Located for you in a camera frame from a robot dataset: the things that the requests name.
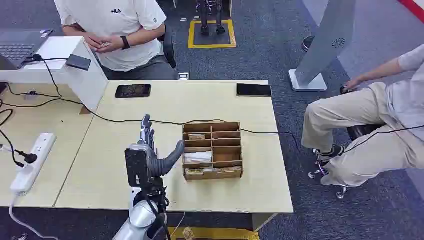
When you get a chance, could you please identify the person's right hand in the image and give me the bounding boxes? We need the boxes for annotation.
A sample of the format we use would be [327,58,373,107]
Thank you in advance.
[343,76,364,92]
[82,32,108,51]

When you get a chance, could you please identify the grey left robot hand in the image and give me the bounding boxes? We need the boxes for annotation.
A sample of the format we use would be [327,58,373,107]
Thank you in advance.
[138,113,186,178]

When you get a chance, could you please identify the person's left hand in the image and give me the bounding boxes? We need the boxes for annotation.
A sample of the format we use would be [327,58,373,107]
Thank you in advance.
[95,35,125,55]

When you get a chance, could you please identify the black wrist watch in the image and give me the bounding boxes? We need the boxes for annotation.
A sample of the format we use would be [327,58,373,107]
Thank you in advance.
[119,35,132,51]

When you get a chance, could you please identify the black power bank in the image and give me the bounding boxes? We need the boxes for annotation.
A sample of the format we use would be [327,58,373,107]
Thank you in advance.
[65,53,92,72]

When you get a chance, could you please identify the person in beige trousers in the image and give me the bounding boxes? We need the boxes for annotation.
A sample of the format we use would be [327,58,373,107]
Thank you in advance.
[300,43,424,188]

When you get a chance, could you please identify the person in white shirt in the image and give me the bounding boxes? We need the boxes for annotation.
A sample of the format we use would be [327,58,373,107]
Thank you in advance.
[52,0,180,81]

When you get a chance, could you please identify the brown card stack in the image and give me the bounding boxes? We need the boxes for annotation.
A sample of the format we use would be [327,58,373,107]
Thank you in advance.
[213,166,243,173]
[185,167,213,176]

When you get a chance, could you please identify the white card stack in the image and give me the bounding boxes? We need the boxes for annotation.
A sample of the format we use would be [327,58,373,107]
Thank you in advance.
[184,150,213,164]

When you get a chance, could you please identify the white desk partition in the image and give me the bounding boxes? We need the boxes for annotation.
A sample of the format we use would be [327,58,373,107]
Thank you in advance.
[0,36,109,112]

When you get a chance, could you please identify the black swivel chair with casters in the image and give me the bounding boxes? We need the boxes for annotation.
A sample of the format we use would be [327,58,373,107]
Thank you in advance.
[307,123,388,200]

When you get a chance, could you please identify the black phone with cracked screen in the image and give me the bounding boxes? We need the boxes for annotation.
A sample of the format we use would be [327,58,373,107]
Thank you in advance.
[114,83,152,99]

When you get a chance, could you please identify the black office chair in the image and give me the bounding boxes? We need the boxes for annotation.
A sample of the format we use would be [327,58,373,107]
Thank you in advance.
[158,23,178,70]

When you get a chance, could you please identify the black round object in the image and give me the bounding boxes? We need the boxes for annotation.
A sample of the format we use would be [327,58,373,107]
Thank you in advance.
[301,35,316,53]

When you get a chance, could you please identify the wooden card box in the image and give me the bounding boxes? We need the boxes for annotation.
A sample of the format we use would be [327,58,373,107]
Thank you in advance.
[182,121,244,181]

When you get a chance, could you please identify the dark grey laptop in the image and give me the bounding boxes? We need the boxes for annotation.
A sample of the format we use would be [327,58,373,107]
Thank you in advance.
[0,28,55,71]

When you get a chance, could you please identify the yellow floor tape strip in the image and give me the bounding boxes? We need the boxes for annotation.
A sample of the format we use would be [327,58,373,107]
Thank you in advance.
[168,226,261,240]

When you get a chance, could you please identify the black robot legs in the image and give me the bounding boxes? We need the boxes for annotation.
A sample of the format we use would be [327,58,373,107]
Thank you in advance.
[195,0,228,36]

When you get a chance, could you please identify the pale desk leg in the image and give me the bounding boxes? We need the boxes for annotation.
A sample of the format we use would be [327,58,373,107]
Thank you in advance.
[251,213,278,232]

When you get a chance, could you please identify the white power strip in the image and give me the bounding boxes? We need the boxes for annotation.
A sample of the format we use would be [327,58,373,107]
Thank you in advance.
[9,133,58,196]

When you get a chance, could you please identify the black power plug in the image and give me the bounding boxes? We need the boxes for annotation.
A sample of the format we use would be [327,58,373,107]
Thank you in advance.
[14,150,38,165]

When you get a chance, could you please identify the long black cable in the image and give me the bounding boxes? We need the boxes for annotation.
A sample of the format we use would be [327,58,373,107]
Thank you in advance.
[5,83,301,152]

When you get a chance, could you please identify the black laptop charger cable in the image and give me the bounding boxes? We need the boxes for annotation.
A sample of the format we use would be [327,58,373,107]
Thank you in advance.
[24,53,69,98]

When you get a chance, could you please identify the thin black cable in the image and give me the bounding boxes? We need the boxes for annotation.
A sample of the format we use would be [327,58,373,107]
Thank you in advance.
[342,125,424,155]

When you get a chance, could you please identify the looped black cable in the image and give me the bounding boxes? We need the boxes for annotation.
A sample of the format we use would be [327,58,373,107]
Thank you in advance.
[0,108,26,168]

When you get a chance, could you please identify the white power strip cable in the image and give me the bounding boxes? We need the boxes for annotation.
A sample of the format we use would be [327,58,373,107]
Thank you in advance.
[8,194,59,240]

